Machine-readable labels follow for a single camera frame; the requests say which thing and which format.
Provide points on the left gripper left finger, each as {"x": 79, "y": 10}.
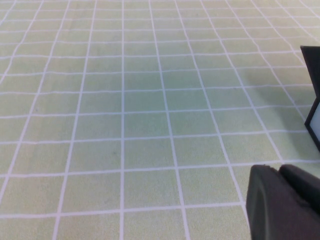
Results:
{"x": 272, "y": 212}

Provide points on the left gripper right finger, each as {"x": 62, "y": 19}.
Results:
{"x": 302, "y": 185}

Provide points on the black printed glasses case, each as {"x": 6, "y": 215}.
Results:
{"x": 313, "y": 65}

